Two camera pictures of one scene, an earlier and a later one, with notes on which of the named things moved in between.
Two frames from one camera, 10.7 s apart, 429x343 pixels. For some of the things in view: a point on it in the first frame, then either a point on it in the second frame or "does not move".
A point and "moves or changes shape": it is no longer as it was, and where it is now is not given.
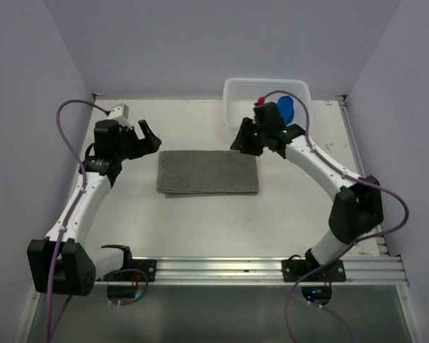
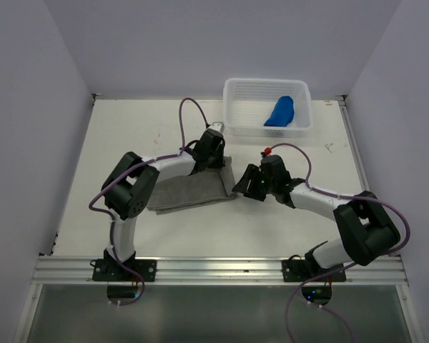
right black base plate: (295, 270) does not move
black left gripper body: (129, 139) -> (216, 158)
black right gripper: (242, 141) -> (241, 186)
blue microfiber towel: (285, 105) does not move
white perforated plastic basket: (239, 95) does not move
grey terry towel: (181, 173) moves or changes shape
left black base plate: (149, 266) does not move
